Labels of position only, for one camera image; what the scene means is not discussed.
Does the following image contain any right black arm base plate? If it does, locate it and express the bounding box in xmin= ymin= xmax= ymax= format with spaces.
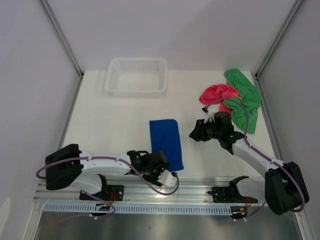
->
xmin=207 ymin=175 xmax=259 ymax=204

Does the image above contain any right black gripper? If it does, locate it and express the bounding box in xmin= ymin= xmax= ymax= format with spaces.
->
xmin=189 ymin=118 xmax=222 ymax=142

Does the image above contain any white slotted cable duct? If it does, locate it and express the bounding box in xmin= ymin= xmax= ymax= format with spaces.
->
xmin=43 ymin=202 xmax=233 ymax=216

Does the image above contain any aluminium corner post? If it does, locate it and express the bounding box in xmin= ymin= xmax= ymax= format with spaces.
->
xmin=254 ymin=0 xmax=307 ymax=78
xmin=38 ymin=0 xmax=85 ymax=79

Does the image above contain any white plastic basket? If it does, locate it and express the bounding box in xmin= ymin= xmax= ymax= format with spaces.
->
xmin=104 ymin=57 xmax=168 ymax=98

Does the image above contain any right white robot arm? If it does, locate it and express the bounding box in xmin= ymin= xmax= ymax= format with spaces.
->
xmin=189 ymin=111 xmax=310 ymax=215

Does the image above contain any right aluminium corner post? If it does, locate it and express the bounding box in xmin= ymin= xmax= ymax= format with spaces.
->
xmin=254 ymin=0 xmax=307 ymax=78

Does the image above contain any green towel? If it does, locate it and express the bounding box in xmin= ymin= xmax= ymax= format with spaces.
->
xmin=223 ymin=68 xmax=261 ymax=134

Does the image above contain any pink towel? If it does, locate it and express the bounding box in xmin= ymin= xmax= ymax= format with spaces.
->
xmin=199 ymin=84 xmax=242 ymax=114

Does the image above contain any aluminium rail frame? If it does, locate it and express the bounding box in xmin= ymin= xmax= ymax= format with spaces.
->
xmin=33 ymin=174 xmax=306 ymax=207

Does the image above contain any left aluminium corner post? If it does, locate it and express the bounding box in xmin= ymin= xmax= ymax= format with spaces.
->
xmin=38 ymin=0 xmax=85 ymax=79

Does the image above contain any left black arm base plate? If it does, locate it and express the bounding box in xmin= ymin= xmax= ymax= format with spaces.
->
xmin=92 ymin=185 xmax=125 ymax=202

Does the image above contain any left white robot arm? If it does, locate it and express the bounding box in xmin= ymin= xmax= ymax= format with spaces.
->
xmin=45 ymin=144 xmax=177 ymax=200

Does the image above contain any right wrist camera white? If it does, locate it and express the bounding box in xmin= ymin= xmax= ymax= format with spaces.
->
xmin=202 ymin=105 xmax=217 ymax=123

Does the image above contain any blue towel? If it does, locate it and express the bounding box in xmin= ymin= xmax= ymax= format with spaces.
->
xmin=149 ymin=119 xmax=184 ymax=172

